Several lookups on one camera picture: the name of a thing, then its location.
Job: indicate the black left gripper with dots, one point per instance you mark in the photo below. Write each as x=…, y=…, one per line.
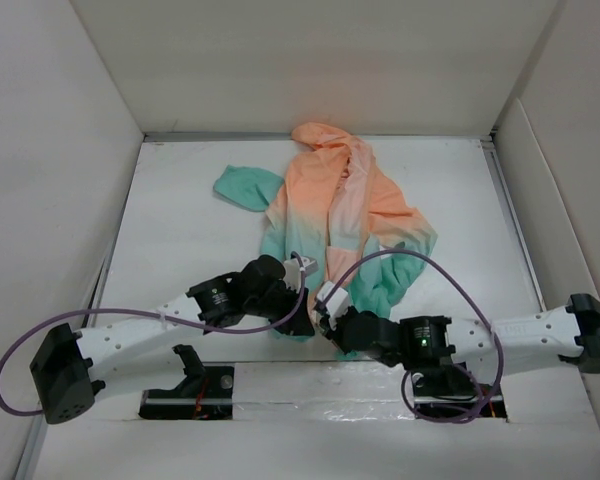
x=299, y=324

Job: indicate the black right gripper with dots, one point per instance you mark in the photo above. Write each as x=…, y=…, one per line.
x=335, y=330

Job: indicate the orange and teal gradient jacket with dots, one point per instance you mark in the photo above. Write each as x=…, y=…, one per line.
x=335, y=205

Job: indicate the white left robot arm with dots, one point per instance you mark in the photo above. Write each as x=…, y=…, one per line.
x=73, y=369

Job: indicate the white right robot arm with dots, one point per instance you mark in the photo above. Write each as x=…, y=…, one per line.
x=569, y=334

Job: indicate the clear plastic taped strip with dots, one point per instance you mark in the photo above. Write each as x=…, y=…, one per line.
x=318, y=391

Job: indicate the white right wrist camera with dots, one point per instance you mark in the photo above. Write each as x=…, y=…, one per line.
x=331, y=302

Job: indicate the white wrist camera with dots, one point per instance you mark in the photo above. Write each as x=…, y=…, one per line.
x=331, y=302
x=298, y=270

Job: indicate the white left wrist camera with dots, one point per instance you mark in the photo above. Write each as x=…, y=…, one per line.
x=298, y=270

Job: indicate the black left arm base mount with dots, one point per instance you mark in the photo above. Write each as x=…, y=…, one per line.
x=205, y=393

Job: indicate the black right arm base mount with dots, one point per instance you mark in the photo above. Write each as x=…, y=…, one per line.
x=450, y=391

